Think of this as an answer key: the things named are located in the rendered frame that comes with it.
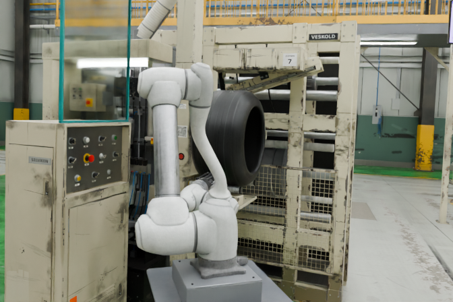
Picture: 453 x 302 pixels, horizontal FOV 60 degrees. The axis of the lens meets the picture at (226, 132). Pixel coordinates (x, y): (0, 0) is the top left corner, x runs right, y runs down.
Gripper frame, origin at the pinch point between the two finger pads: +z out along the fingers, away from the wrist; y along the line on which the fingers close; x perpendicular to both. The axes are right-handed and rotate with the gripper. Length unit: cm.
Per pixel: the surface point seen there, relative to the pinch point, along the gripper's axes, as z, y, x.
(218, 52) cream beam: 64, 21, -59
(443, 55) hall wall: 1021, -230, 61
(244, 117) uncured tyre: 16.4, -12.3, -27.5
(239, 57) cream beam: 63, 6, -56
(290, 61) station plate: 62, -29, -53
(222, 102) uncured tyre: 17.9, 0.9, -35.3
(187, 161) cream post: 20.2, 28.4, 4.0
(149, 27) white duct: 72, 78, -78
